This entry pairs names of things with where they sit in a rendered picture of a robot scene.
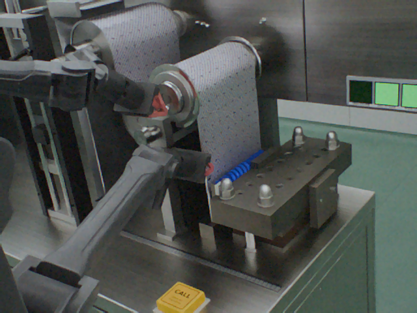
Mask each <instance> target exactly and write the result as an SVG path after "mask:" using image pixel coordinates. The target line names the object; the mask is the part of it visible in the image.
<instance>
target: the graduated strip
mask: <svg viewBox="0 0 417 313"><path fill-rule="evenodd" d="M119 235H123V236H125V237H128V238H131V239H134V240H136V241H139V242H142V243H146V244H148V245H152V246H153V247H155V248H159V249H162V250H165V251H167V252H170V253H173V254H176V255H179V256H182V258H186V259H188V260H192V261H195V262H197V263H201V264H203V265H207V267H210V268H213V269H217V270H219V271H222V272H225V273H228V274H230V275H232V276H235V277H238V278H241V279H243V280H247V281H249V282H251V283H253V284H257V285H259V286H263V287H265V288H267V289H269V290H272V291H276V292H279V291H280V290H281V289H282V288H283V286H282V285H279V284H276V283H273V282H269V281H268V280H266V279H263V278H259V277H257V276H253V275H250V274H249V273H246V272H244V271H240V270H238V269H234V268H232V267H228V265H224V264H221V263H218V262H216V261H212V260H209V259H206V258H205V257H202V256H198V255H197V254H193V253H190V252H187V251H185V250H181V249H178V248H175V247H174V246H171V245H167V244H165V243H162V242H159V241H155V240H153V239H149V238H147V237H144V236H143V235H142V236H141V235H139V234H137V233H134V232H131V231H127V230H124V229H122V231H120V233H119Z"/></svg>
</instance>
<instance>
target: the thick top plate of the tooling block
mask: <svg viewBox="0 0 417 313"><path fill-rule="evenodd" d="M292 140H293V138H291V139H290V140H289V141H288V142H286V143H285V144H283V145H282V146H281V147H279V148H278V151H279V155H278V156H277V157H275V158H274V159H272V160H271V161H270V162H268V164H266V165H265V166H263V167H262V168H261V169H260V170H258V169H254V168H251V169H250V170H248V171H246V172H245V173H244V174H243V175H242V176H240V177H239V178H238V179H236V180H234V181H233V182H232V185H233V188H234V190H235V198H233V199H232V200H221V199H220V195H215V196H213V197H212V198H211V199H210V210H211V216H212V222H215V223H217V224H221V225H224V226H229V227H232V228H233V229H236V230H240V231H245V232H248V233H252V234H254V235H259V236H261V237H263V238H266V239H270V240H273V239H274V238H275V237H276V236H278V234H279V233H280V232H281V231H282V230H283V229H284V228H285V227H286V226H288V224H289V223H291V222H292V221H293V220H294V219H295V218H296V217H297V216H298V215H299V214H300V213H301V212H302V211H303V210H304V209H305V208H306V207H307V206H309V188H308V186H310V184H312V182H313V181H314V180H316V178H318V177H319V176H320V175H322V174H323V173H324V171H325V170H327V169H328V168H330V169H334V170H336V178H338V177H339V176H340V175H341V174H342V173H343V172H345V170H346V169H347V168H348V167H349V166H351V165H352V144H351V143H344V142H339V149H334V150H329V149H325V148H324V147H325V139H322V138H313V137H308V136H305V140H306V142H305V143H303V144H299V145H297V144H293V143H292ZM263 184H266V185H268V186H269V187H270V188H271V191H272V194H273V197H274V205H273V206H272V207H267V208H262V207H260V206H259V205H258V204H257V195H258V194H259V189H260V187H261V186H262V185H263Z"/></svg>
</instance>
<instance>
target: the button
mask: <svg viewBox="0 0 417 313"><path fill-rule="evenodd" d="M204 302H205V293H204V292H202V291H201V290H198V289H196V288H193V287H190V286H187V285H185V284H182V283H180V282H178V283H177V284H175V285H174V286H173V287H172V288H170V289H169V291H168V292H167V293H165V294H163V295H162V297H161V298H159V300H157V306H158V310H160V311H161V312H163V313H193V312H195V311H196V310H197V309H198V308H199V307H200V306H201V305H202V304H203V303H204Z"/></svg>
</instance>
